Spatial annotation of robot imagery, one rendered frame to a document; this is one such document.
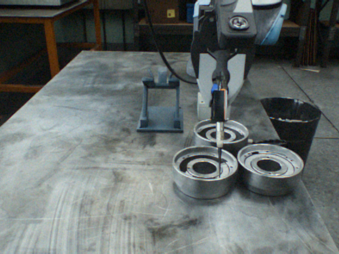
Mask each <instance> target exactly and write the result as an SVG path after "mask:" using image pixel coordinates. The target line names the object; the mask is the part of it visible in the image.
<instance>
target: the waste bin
mask: <svg viewBox="0 0 339 254"><path fill-rule="evenodd" d="M260 102H261V104H262V106H263V107H264V109H265V111H266V113H267V116H268V118H269V120H270V121H271V123H272V125H273V127H274V129H275V131H276V132H277V134H278V136H279V138H280V140H285V141H286V142H287V144H288V145H289V150H291V151H293V152H294V153H295V154H297V155H298V156H300V157H301V159H302V160H303V163H304V167H305V165H306V161H307V157H308V155H309V151H310V148H311V145H312V142H313V139H314V136H315V132H316V129H317V127H318V123H319V120H320V117H321V112H320V110H319V109H318V108H316V107H314V106H313V105H311V104H310V103H307V102H305V101H302V100H298V99H295V98H288V97H267V98H264V99H261V100H260ZM279 118H281V120H279ZM286 119H288V120H289V119H290V120H300V121H302V122H291V121H286ZM304 167H303V171H304ZM302 175H303V172H302ZM301 177H302V176H301Z"/></svg>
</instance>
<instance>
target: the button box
mask: <svg viewBox="0 0 339 254"><path fill-rule="evenodd" d="M230 106H231V105H230ZM230 106H229V107H227V118H228V119H229V117H230ZM197 112H198V122H200V121H202V120H206V119H210V118H211V107H208V106H207V105H206V103H205V102H204V100H203V98H202V96H201V93H200V92H199V93H198V105H197Z"/></svg>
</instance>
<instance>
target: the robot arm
mask: <svg viewBox="0 0 339 254"><path fill-rule="evenodd" d="M286 9H287V5H286V4H283V3H282V0H198V1H197V2H196V3H195V8H194V15H193V42H192V45H191V55H190V58H189V60H188V63H187V74H188V75H191V76H193V77H195V78H196V80H197V83H198V86H199V90H200V92H201V96H202V98H203V100H204V102H205V103H206V105H207V106H208V107H211V105H212V100H213V96H212V91H211V90H212V87H213V85H214V83H213V81H212V78H215V77H216V76H217V75H218V72H223V75H224V76H225V78H228V79H227V81H226V83H227V107H229V106H230V105H231V103H232V102H233V101H234V100H235V98H236V97H237V95H238V93H239V91H240V90H241V88H242V85H243V82H244V80H245V79H246V77H247V75H248V72H249V70H250V68H251V66H252V63H253V61H254V58H255V44H260V45H262V44H263V45H273V44H275V43H276V42H277V40H278V37H279V34H280V31H281V27H282V23H283V20H284V17H285V13H286ZM230 50H231V52H232V53H233V54H232V55H230Z"/></svg>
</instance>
